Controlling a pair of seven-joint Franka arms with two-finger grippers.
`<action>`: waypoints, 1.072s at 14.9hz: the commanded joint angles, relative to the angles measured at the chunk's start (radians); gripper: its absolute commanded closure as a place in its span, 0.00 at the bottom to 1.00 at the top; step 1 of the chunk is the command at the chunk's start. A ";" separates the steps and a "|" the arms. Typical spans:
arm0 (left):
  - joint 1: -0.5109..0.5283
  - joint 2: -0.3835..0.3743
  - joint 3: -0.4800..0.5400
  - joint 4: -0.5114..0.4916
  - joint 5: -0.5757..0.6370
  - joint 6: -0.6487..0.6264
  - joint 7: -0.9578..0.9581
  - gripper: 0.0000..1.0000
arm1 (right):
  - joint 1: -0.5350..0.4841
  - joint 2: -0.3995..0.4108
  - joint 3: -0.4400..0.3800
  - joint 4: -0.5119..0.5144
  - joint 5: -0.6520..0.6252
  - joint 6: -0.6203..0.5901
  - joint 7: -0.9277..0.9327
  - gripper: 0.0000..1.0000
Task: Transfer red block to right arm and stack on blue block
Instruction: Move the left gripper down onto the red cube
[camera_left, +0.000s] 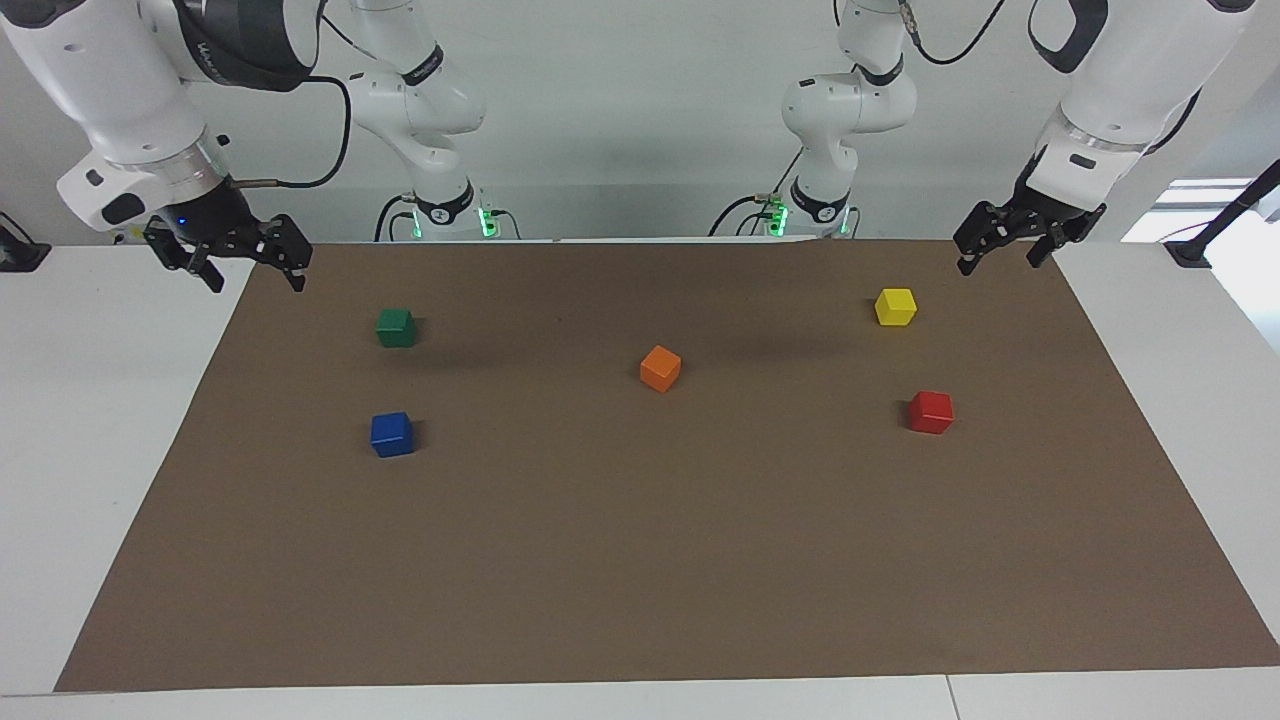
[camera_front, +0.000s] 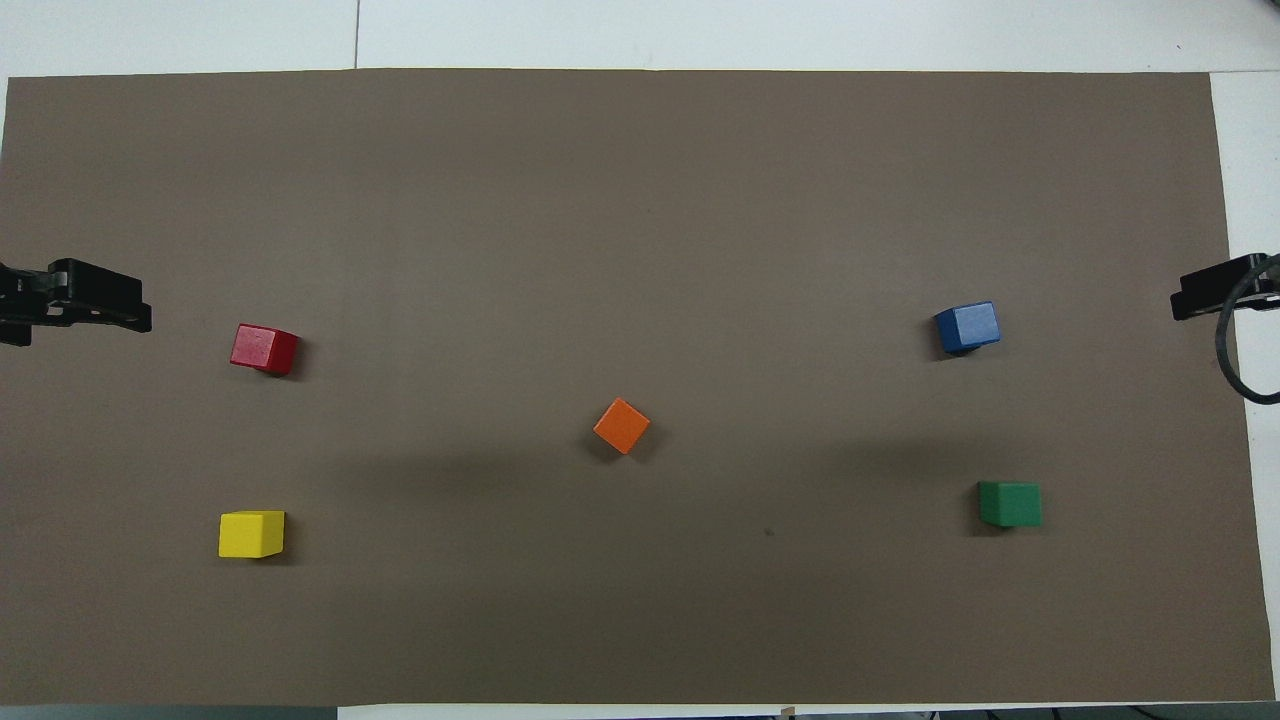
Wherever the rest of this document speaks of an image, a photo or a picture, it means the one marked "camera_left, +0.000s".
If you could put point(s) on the brown table mat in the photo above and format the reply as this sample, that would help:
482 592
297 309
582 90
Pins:
640 550

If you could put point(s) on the red wooden block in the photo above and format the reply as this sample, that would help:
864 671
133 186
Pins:
931 414

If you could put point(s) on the black table clamp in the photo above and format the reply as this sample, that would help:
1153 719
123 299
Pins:
20 255

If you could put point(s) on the black clamp stand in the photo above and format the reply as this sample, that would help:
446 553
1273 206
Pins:
1187 252

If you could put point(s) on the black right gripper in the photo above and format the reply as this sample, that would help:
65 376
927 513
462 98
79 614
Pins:
212 220

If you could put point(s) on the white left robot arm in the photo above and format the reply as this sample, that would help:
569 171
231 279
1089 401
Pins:
1130 70

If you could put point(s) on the yellow wooden block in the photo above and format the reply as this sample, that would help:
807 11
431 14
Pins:
895 308

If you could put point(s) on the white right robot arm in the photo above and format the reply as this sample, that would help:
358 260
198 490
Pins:
120 90

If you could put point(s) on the blue wooden block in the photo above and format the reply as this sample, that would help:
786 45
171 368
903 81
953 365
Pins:
391 436

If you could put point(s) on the green wooden block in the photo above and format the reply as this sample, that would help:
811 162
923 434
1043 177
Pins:
396 329

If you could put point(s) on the orange wooden block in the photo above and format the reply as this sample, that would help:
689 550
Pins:
660 370

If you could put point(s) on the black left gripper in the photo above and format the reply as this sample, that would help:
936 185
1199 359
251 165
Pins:
1030 218

